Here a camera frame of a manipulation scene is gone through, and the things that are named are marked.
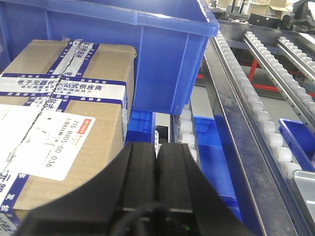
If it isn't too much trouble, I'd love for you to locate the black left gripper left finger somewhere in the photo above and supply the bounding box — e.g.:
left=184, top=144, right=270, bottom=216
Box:
left=15, top=143, right=156, bottom=236

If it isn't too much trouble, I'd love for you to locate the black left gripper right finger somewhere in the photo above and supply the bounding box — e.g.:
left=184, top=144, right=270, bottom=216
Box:
left=157, top=143, right=253, bottom=236

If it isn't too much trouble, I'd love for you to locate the ribbed silver metal tray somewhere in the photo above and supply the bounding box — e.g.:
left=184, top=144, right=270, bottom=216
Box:
left=292, top=170, right=315, bottom=235

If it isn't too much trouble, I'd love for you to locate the blue bin lower shelf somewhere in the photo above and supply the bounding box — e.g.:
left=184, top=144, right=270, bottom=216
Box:
left=126, top=110, right=242, bottom=220

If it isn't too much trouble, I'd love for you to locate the taped cardboard box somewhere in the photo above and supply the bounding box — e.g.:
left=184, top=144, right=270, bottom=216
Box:
left=0, top=39, right=137, bottom=236

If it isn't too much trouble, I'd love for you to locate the blue bin lower right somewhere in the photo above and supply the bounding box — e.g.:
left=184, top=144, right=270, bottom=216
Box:
left=279, top=118, right=315, bottom=172

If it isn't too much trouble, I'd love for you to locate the large blue plastic bin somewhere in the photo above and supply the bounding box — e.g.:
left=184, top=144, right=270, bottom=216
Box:
left=0, top=0, right=220, bottom=115

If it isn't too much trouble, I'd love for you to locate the dark blue shelf divider rail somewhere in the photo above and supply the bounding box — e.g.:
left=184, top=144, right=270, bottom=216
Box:
left=202, top=39, right=309, bottom=236

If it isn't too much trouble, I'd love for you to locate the white roller conveyor rail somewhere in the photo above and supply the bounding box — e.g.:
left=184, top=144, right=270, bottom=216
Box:
left=214, top=32, right=301, bottom=180

